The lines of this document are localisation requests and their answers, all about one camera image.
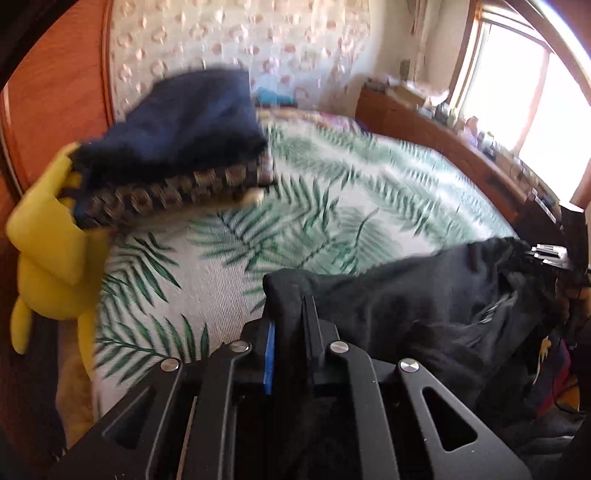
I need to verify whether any wooden-framed window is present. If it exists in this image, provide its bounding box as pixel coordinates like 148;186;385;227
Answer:
450;9;591;204

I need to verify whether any floral quilt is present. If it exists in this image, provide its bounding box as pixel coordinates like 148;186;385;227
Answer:
254;108;365;134

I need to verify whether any wooden side cabinet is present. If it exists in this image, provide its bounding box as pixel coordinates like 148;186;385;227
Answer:
355;88;561;232

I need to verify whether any blue bag on box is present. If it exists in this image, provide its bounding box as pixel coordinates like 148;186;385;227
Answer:
254;88;296;107

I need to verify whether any leaf-print bed sheet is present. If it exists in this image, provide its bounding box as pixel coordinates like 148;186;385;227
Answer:
90;117;520;416

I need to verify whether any yellow plush toy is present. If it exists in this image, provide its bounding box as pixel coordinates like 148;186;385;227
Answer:
6;142;112;356

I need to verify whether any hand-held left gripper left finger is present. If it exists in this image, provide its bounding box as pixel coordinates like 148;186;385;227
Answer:
65;318;278;480

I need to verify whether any black printed t-shirt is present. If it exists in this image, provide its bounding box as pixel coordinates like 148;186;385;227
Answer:
263;235;571;480

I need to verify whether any circle-patterned sheer curtain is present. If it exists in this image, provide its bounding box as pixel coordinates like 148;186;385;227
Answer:
108;0;384;121

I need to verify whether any brown patterned folded cloth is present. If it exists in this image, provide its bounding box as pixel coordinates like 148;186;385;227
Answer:
74;154;278;229

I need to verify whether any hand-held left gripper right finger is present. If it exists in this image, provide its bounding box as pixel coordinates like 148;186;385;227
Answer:
300;295;536;480

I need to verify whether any navy folded cloth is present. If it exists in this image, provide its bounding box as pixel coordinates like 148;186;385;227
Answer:
71;68;271;185

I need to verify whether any wooden slatted wardrobe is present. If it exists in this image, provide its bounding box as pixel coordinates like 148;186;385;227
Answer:
0;0;116;462

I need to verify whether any person's dark floral clothing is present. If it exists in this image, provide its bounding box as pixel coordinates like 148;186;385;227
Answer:
522;277;591;480

